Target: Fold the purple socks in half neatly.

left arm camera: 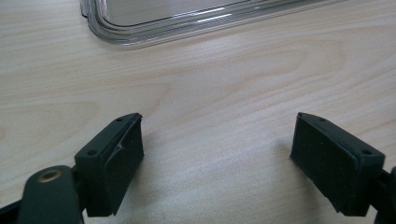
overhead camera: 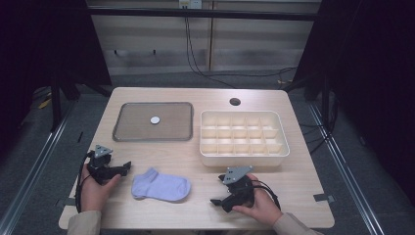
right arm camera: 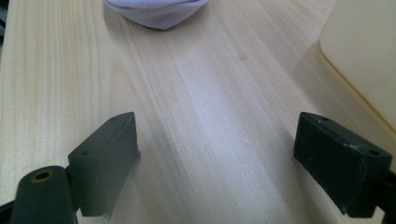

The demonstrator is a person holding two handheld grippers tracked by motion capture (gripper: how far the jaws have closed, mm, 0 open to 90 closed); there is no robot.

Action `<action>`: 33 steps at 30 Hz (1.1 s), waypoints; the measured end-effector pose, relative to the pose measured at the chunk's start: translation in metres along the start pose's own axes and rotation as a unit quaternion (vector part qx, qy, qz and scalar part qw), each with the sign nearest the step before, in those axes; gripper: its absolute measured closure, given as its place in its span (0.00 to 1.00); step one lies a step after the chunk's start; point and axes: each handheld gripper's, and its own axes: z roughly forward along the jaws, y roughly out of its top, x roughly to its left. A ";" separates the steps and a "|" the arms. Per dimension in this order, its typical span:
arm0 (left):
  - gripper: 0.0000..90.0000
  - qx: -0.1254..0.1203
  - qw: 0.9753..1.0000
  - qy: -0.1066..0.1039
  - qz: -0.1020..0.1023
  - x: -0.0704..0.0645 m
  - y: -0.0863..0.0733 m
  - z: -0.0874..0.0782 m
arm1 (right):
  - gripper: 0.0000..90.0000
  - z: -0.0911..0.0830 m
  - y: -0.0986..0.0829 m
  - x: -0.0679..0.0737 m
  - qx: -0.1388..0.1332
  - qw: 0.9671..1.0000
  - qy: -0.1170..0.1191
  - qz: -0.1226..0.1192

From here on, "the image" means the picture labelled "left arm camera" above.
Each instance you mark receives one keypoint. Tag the clear plastic tray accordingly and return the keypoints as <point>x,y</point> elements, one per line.
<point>130,29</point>

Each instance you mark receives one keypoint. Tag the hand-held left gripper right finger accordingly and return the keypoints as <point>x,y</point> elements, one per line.
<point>330,161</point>

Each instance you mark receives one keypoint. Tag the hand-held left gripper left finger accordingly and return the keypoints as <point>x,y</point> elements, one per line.
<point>106,168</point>

